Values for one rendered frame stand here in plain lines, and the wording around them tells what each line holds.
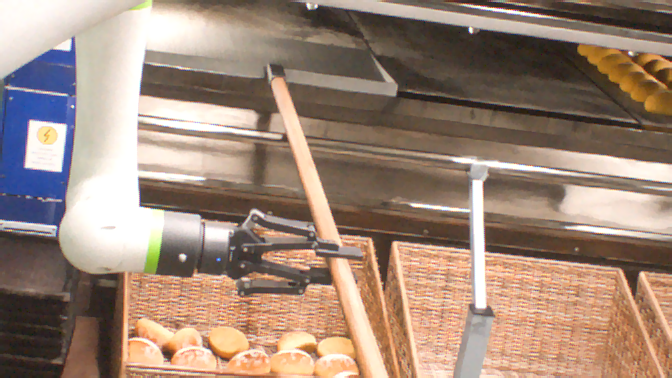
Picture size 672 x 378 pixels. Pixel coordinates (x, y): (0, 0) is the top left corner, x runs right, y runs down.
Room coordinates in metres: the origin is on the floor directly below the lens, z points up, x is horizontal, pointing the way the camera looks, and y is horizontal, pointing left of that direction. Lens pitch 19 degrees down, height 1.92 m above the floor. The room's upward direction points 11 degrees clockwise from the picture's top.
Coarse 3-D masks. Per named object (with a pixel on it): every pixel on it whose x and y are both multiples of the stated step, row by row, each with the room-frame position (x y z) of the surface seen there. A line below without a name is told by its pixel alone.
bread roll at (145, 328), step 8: (144, 320) 2.63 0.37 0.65; (136, 328) 2.62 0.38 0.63; (144, 328) 2.61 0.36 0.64; (152, 328) 2.61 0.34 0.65; (160, 328) 2.61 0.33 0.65; (136, 336) 2.62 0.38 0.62; (144, 336) 2.60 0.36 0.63; (152, 336) 2.60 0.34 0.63; (160, 336) 2.60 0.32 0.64; (168, 336) 2.60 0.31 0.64; (160, 344) 2.59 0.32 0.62
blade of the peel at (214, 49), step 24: (168, 24) 3.09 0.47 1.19; (144, 48) 2.81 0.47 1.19; (168, 48) 2.88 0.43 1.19; (192, 48) 2.92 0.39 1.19; (216, 48) 2.96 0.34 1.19; (240, 48) 3.00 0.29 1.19; (264, 48) 3.04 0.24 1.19; (288, 48) 3.09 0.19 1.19; (312, 48) 3.13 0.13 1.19; (336, 48) 3.17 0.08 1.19; (240, 72) 2.80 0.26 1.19; (264, 72) 2.81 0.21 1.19; (288, 72) 2.82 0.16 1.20; (312, 72) 2.83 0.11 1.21; (336, 72) 2.96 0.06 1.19; (360, 72) 3.00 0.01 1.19; (384, 72) 3.00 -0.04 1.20
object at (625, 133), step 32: (160, 64) 2.76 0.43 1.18; (320, 96) 2.83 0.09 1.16; (352, 96) 2.84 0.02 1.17; (384, 96) 2.86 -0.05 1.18; (416, 96) 2.90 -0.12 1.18; (512, 128) 2.92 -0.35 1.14; (544, 128) 2.93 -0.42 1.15; (576, 128) 2.95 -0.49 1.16; (608, 128) 2.96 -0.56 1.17; (640, 128) 2.99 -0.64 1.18
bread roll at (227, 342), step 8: (216, 328) 2.67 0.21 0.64; (224, 328) 2.66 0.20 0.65; (208, 336) 2.66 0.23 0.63; (216, 336) 2.65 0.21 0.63; (224, 336) 2.65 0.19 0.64; (232, 336) 2.64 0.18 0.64; (240, 336) 2.64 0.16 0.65; (216, 344) 2.64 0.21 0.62; (224, 344) 2.64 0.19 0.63; (232, 344) 2.63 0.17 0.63; (240, 344) 2.63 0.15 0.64; (248, 344) 2.64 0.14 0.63; (216, 352) 2.64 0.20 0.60; (224, 352) 2.62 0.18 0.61; (232, 352) 2.62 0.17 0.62
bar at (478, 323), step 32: (160, 128) 2.39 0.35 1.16; (192, 128) 2.40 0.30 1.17; (224, 128) 2.42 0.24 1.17; (384, 160) 2.48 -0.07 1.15; (416, 160) 2.49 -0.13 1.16; (448, 160) 2.51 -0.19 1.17; (480, 160) 2.52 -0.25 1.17; (480, 192) 2.49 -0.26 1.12; (640, 192) 2.59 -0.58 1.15; (480, 224) 2.44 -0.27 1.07; (480, 256) 2.40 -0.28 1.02; (480, 288) 2.35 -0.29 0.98; (480, 320) 2.30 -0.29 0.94; (480, 352) 2.30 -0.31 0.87
